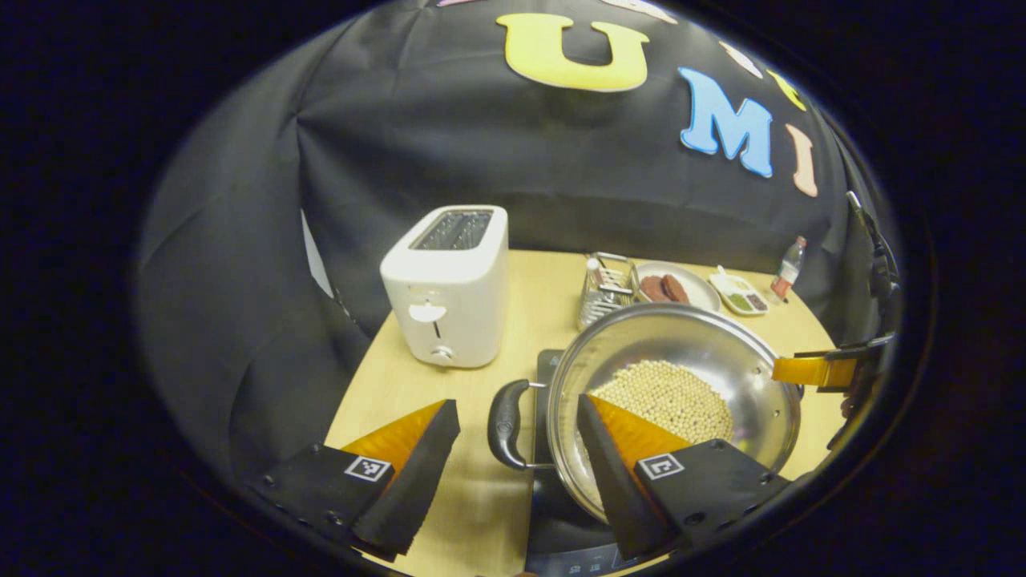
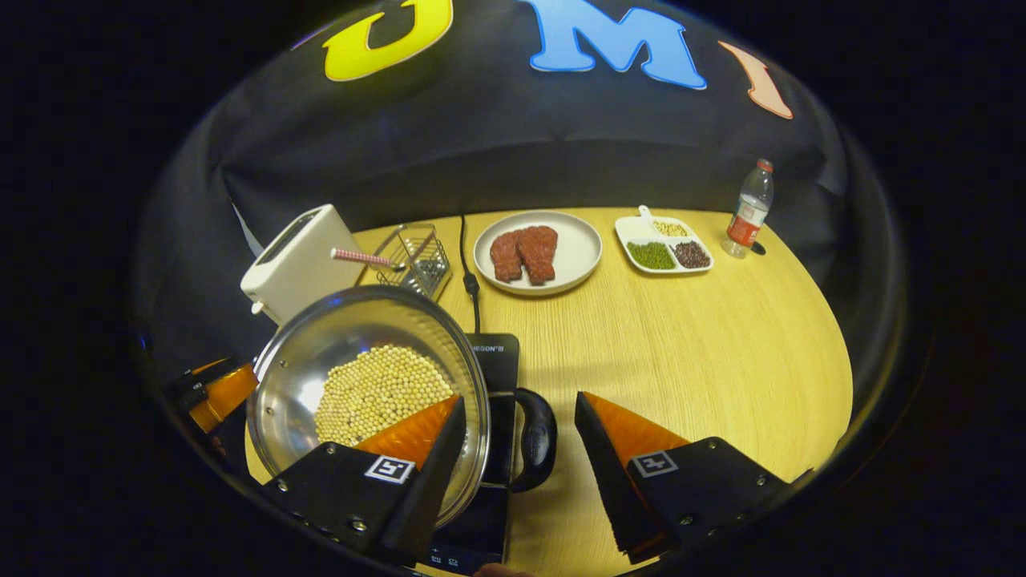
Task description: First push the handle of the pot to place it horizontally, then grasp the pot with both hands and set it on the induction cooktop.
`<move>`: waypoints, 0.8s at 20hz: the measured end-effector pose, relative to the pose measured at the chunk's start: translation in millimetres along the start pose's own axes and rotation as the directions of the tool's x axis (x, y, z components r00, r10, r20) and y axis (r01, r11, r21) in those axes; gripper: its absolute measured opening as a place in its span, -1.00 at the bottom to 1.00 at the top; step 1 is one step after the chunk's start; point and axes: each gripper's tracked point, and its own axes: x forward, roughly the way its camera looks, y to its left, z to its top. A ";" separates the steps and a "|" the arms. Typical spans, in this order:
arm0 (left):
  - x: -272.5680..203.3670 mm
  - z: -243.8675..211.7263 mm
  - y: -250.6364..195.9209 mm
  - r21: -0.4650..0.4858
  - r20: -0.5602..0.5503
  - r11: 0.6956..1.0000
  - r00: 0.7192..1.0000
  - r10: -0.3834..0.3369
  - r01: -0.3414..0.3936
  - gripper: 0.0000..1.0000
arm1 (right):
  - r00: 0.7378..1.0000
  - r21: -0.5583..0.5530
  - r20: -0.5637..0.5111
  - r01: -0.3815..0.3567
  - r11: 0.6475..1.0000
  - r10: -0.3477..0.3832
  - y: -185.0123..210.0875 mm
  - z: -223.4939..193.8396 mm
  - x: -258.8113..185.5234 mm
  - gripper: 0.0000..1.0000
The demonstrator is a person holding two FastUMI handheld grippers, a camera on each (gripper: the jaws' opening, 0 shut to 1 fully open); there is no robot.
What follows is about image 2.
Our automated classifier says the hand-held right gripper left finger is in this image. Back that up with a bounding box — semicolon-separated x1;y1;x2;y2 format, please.
261;394;469;567

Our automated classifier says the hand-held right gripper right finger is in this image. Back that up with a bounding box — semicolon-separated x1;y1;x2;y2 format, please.
574;390;792;566

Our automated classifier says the stainless steel pot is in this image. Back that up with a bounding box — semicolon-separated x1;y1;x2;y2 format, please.
246;285;559;530

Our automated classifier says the black induction cooktop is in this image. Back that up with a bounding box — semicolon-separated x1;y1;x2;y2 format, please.
425;333;522;576

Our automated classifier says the pile of soybeans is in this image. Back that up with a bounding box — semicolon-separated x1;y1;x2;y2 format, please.
314;345;456;447

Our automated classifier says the white box appliance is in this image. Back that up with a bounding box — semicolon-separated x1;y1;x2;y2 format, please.
240;204;366;325

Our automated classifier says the pink striped straw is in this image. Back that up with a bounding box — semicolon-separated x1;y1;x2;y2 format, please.
330;248;398;270

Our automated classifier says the pile of green beans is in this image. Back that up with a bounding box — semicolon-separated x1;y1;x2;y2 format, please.
626;241;676;270

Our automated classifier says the round white plate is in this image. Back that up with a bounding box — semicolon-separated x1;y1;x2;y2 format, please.
473;211;604;297

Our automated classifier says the red meat piece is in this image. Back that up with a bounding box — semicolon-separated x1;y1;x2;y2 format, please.
517;225;559;285
490;231;526;283

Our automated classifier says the white divided dish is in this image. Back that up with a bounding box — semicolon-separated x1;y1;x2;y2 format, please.
615;205;714;276

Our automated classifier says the clear plastic water bottle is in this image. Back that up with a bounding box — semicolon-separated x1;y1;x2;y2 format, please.
721;159;775;259

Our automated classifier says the black backdrop cloth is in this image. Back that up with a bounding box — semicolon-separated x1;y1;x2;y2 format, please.
132;0;911;482

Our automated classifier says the wire mesh basket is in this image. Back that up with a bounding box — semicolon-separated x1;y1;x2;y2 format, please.
370;223;453;301

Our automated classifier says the black power cable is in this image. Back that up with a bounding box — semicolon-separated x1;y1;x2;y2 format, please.
458;213;483;335

